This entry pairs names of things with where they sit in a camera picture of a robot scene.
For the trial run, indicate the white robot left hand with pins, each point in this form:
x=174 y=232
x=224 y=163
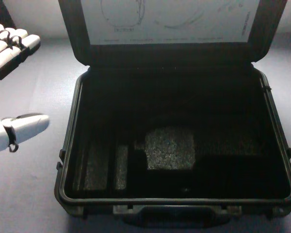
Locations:
x=4 y=54

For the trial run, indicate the white printed paper sheet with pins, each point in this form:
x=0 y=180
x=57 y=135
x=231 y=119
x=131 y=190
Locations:
x=174 y=19

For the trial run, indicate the black foam insert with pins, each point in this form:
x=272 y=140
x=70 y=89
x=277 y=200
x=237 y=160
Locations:
x=169 y=148

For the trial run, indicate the black hard plastic case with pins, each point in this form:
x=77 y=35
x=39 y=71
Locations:
x=70 y=136

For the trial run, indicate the grey table cloth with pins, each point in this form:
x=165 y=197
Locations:
x=26 y=189

